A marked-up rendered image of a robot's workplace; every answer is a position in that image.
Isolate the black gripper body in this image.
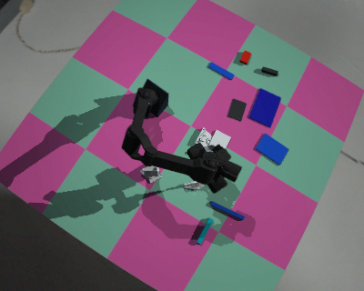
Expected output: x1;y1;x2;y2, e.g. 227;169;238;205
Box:
187;143;228;194

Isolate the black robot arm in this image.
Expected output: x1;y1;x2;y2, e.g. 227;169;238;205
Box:
122;85;242;185

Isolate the small black bar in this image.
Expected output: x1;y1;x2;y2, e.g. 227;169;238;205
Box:
261;66;278;76

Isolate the red flat block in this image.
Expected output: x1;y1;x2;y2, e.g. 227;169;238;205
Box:
239;51;251;65

